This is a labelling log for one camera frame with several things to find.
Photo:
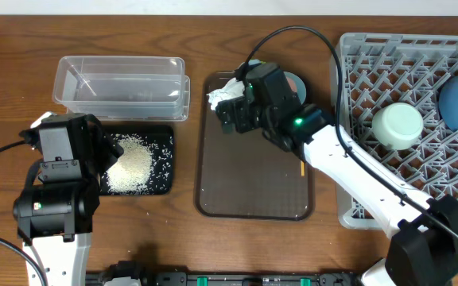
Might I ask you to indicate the wooden chopstick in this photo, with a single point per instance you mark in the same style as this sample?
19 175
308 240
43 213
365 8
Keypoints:
302 168

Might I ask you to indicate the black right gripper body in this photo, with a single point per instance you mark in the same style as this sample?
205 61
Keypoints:
254 115

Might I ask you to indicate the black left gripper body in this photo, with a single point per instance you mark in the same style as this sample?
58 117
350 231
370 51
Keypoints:
100 152

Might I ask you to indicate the pile of white rice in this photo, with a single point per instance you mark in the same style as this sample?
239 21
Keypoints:
131 165

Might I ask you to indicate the clear plastic bin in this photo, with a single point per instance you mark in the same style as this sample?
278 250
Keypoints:
124 88

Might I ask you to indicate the grey dishwasher rack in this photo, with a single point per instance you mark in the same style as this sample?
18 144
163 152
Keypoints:
383 68

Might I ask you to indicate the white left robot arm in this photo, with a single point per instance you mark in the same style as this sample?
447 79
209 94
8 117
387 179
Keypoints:
55 209

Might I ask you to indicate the yellow snack wrapper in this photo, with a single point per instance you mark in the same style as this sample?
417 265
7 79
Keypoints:
254 62

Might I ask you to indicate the brown serving tray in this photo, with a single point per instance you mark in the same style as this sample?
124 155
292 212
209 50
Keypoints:
245 176

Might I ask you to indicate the mint green bowl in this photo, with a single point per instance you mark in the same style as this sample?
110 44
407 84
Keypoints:
397 126

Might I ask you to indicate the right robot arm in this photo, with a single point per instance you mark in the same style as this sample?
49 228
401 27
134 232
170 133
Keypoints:
423 232

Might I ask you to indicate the pink cup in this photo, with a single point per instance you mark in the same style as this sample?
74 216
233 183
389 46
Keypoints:
292 85

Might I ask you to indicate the crumpled white napkin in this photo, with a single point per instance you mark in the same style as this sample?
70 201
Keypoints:
233 89

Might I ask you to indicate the black waste tray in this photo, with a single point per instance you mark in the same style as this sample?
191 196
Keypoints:
161 178

